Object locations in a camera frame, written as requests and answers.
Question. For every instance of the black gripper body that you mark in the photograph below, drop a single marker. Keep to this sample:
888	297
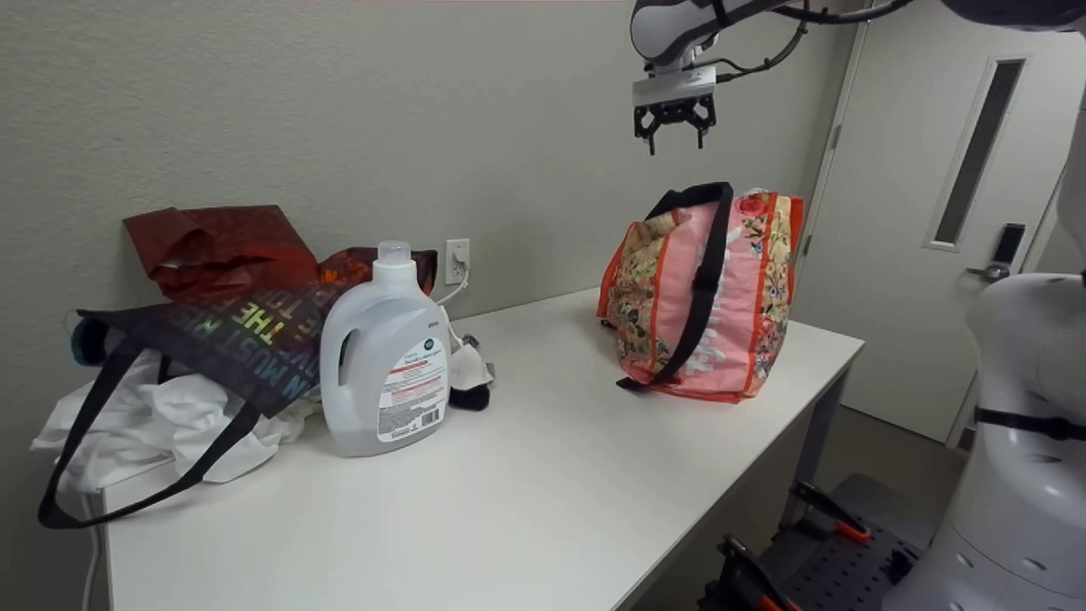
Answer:
672	110

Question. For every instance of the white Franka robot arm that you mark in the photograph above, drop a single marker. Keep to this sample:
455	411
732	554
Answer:
1021	509

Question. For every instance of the narrow door window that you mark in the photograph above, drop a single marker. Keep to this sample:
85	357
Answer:
974	155

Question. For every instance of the white door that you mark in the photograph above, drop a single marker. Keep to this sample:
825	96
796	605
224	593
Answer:
893	328

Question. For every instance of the small white cloth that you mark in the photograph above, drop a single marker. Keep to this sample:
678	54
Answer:
469	360

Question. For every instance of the small black cloth item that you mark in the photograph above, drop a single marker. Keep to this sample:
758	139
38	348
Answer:
469	398

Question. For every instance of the translucent white detergent bottle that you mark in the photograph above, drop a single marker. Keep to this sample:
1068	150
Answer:
385	360

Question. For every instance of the black orange clamp tool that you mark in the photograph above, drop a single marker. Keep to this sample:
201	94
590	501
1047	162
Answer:
754	578
832	515

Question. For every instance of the black tote rainbow letters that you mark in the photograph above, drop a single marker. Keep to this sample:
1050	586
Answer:
250	342

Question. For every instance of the white crumpled cloth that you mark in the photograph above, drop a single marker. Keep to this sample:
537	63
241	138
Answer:
138	435

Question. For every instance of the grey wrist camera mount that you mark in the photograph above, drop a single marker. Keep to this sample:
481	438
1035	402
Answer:
672	82

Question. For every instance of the white wall outlet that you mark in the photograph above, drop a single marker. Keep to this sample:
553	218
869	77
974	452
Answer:
455	259

